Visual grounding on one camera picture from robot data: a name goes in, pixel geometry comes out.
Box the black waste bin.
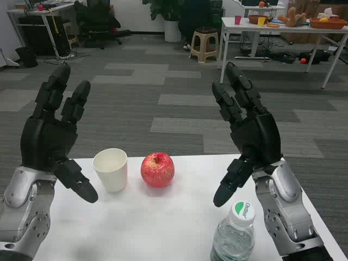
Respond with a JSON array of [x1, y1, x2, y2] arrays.
[[15, 46, 38, 68]]

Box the brown cardboard boxes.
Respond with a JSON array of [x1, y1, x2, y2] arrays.
[[282, 0, 348, 44]]

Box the brown round basket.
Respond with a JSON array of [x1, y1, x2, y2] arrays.
[[248, 14, 271, 24]]

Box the orange rectangular basket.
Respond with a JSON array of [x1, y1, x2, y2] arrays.
[[309, 17, 348, 30]]

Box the long white table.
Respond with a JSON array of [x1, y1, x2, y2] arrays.
[[219, 16, 348, 89]]

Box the white paper cup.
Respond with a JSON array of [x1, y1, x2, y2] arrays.
[[92, 148, 128, 193]]

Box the clear plastic water bottle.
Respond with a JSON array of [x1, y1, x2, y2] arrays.
[[209, 201, 257, 261]]

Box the yellow hanging strap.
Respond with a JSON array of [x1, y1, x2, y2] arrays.
[[48, 8, 59, 35]]

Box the black computer tower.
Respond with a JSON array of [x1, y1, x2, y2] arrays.
[[17, 16, 72, 57]]

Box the beige plastic stool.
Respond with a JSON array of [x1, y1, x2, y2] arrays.
[[189, 27, 220, 64]]

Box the black office chair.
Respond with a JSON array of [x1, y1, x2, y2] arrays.
[[73, 0, 131, 49]]

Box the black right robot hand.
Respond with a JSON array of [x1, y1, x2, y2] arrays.
[[211, 61, 284, 208]]

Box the orange plush toy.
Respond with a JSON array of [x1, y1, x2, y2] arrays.
[[277, 7, 308, 27]]

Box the black floor bag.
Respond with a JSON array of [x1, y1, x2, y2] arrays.
[[307, 49, 331, 65]]

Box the white computer desk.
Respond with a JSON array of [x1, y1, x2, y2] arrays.
[[7, 2, 76, 58]]

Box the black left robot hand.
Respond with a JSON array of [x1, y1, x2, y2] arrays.
[[20, 63, 99, 204]]

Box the potted plant in white pot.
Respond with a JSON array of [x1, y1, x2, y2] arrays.
[[142, 0, 185, 43]]

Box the red apple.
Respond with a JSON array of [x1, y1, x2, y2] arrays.
[[140, 152, 175, 188]]

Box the small white table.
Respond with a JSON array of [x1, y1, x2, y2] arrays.
[[240, 4, 286, 59]]

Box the black chair with jacket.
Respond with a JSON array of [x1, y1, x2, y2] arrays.
[[178, 0, 225, 51]]

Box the white tissue box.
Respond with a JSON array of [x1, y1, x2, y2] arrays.
[[323, 7, 340, 19]]

